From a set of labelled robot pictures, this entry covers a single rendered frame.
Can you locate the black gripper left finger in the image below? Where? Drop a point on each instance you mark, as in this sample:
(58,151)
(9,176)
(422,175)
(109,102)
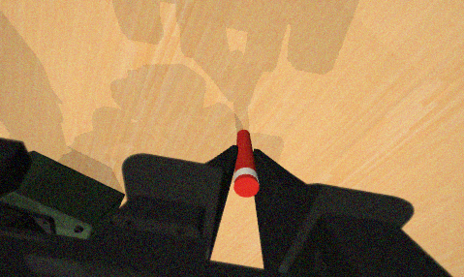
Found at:
(205,184)

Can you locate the red peg with white band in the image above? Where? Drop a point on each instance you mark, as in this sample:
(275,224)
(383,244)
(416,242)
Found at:
(246,182)

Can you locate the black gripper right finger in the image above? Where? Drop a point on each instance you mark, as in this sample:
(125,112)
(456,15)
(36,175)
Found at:
(288,209)

